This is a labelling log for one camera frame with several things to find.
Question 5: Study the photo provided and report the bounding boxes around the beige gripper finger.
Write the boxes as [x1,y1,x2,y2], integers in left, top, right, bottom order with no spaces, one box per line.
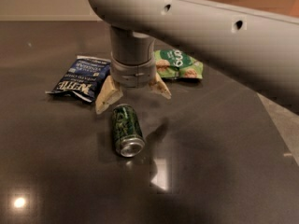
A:
[95,76,123,115]
[149,74,172,99]

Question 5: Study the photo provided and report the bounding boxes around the green soda can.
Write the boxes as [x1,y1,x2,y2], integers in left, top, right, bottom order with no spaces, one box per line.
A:
[112,104,145,158]

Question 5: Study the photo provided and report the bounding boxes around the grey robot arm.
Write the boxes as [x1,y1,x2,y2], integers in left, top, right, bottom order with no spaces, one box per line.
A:
[88,0,299,113]

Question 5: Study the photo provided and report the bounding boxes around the green snack bag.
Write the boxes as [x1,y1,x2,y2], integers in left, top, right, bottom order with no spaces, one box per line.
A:
[154,49,204,79]

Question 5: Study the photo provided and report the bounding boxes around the blue chip bag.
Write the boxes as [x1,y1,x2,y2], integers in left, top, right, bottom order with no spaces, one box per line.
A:
[48,55,111,103]

